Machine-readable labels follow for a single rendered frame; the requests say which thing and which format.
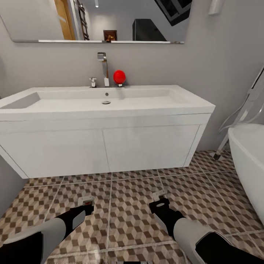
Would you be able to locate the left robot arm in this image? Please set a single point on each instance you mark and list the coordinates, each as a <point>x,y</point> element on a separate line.
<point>34,245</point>

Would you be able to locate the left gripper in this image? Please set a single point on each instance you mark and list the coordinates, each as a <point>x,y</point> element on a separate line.
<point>88,209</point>

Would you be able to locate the furniture sink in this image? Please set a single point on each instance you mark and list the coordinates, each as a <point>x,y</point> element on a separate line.
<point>64,131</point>

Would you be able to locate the mirror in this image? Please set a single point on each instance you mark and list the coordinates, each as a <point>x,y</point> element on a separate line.
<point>97,21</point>

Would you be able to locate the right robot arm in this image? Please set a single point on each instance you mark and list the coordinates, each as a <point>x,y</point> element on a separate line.
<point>201,244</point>

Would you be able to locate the bathtub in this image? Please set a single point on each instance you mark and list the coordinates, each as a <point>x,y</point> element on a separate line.
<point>247,147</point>

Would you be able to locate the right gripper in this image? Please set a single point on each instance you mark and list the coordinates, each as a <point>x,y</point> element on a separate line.
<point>153,204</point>

